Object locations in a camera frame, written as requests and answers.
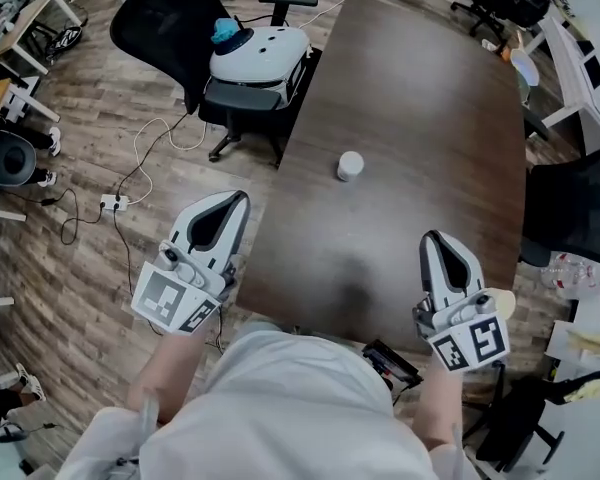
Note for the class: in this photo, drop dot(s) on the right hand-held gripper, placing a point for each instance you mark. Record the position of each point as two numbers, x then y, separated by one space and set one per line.
472 340

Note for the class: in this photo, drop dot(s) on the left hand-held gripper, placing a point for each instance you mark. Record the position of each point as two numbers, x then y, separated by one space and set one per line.
166 298

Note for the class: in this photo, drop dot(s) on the white cotton swab container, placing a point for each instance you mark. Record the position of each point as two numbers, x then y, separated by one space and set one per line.
350 165

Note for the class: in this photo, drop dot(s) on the person's left forearm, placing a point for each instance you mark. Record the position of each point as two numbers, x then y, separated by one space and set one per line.
172 368

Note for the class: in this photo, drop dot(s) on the person's right forearm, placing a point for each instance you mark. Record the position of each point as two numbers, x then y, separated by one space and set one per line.
440 408

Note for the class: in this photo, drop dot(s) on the person's right hand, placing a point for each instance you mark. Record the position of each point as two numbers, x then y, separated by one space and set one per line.
506 302

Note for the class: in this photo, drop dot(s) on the white power strip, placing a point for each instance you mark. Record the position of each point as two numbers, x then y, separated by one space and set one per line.
114 202

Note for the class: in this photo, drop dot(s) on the black handheld device with screen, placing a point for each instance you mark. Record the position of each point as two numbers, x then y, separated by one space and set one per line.
392 365

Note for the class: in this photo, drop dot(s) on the clear plastic bottle bag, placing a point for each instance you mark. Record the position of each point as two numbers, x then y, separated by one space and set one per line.
575 273

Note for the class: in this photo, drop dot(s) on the black mesh office chair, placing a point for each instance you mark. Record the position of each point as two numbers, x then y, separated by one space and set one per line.
575 208

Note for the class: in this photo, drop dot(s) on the yellow cloth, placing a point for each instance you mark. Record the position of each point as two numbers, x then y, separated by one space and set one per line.
595 385

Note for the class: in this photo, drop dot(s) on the white rounded robot device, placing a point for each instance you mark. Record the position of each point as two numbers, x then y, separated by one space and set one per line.
265 58

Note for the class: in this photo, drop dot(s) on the person's white shirt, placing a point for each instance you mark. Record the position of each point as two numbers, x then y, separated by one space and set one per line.
280 408

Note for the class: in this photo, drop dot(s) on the blue crumpled cloth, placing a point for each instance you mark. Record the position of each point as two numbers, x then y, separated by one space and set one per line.
225 30

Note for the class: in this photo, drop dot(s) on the black round stool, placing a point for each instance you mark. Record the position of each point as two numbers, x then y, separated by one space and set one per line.
7 160

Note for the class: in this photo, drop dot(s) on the black office chair with armrests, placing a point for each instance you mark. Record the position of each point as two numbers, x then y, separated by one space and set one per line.
155 23

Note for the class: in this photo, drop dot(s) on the round white lamp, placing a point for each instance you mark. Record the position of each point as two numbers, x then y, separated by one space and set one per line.
525 68

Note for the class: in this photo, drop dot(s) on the white office desk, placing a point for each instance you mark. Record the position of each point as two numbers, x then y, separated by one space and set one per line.
590 83

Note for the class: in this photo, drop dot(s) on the black and white bag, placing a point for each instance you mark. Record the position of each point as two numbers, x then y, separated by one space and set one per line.
64 40

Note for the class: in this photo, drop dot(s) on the light wooden side table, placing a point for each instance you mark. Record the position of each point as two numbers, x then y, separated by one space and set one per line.
27 18

